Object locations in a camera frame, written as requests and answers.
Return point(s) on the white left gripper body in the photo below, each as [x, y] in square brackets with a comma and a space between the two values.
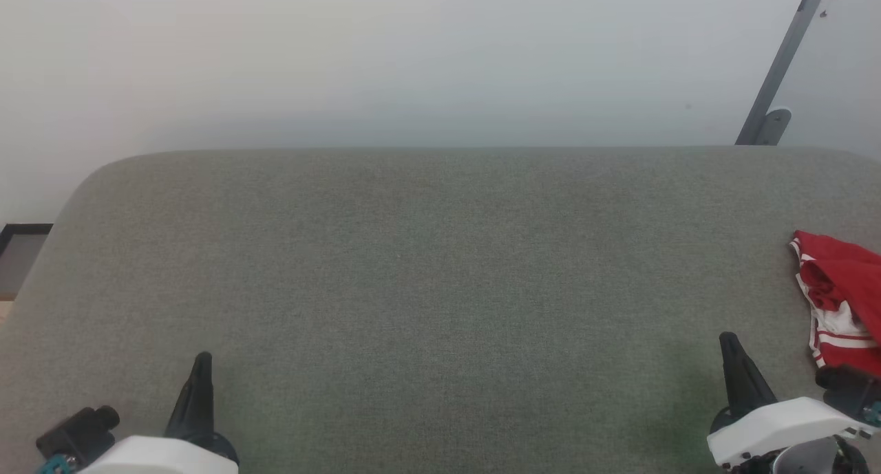
[165, 457]

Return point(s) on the grey rounded bracket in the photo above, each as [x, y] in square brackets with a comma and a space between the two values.
[776, 124]

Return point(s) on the black framed panel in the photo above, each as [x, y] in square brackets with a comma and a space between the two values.
[20, 254]

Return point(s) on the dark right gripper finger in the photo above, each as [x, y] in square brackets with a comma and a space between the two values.
[743, 378]

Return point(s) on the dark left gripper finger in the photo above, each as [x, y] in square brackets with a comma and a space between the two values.
[196, 398]

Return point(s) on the grey fabric sofa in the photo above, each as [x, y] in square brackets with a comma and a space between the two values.
[427, 302]

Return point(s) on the grey slanted metal bar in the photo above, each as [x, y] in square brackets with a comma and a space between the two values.
[784, 54]

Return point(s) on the red garment with white trim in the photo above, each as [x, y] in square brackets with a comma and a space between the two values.
[846, 295]

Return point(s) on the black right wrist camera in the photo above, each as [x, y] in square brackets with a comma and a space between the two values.
[850, 391]

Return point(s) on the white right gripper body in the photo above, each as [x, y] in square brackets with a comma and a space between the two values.
[784, 426]

